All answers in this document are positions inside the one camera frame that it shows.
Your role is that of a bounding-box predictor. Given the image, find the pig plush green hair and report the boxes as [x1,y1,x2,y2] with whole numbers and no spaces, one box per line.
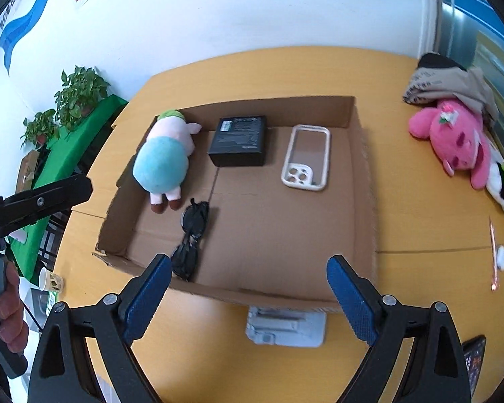
[132,109,202,214]

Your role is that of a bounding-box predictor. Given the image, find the black sunglasses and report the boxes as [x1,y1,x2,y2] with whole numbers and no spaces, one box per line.
[171,198,210,281]

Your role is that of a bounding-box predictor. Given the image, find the clear white phone case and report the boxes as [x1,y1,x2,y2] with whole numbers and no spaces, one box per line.
[280,125,331,192]

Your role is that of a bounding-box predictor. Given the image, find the black UGREEN charger box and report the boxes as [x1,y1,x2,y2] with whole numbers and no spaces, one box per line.
[207,116,266,168]

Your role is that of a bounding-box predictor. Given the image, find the left human hand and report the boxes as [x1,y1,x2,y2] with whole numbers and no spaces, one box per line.
[0,263,29,354]

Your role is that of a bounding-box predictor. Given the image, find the dark printed card box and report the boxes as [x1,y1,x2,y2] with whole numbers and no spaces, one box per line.
[462,335,486,397]

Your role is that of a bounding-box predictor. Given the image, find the paper cup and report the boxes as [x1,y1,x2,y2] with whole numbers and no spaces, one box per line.
[38,267,64,294]

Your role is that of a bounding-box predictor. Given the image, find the green covered side table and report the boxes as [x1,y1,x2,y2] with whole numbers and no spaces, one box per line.
[10,95,127,283]

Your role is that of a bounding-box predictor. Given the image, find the small potted green plant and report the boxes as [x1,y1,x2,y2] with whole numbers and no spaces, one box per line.
[20,108,60,149]

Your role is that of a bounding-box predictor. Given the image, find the rose gold pen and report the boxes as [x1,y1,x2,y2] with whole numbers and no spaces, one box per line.
[489,220,499,292]

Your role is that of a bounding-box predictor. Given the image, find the white earbuds case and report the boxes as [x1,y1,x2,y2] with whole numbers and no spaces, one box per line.
[496,245,504,271]

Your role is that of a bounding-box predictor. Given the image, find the white plastic blister pack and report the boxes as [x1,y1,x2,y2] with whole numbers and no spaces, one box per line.
[245,307,327,348]

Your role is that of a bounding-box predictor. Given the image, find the pink rabbit plush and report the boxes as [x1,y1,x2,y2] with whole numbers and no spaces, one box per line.
[409,99,492,190]

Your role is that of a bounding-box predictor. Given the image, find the shallow cardboard box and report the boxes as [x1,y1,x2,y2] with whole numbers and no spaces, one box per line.
[91,94,379,313]

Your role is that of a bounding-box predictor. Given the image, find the beige folded cloth bag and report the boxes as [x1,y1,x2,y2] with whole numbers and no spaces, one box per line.
[402,53,499,123]

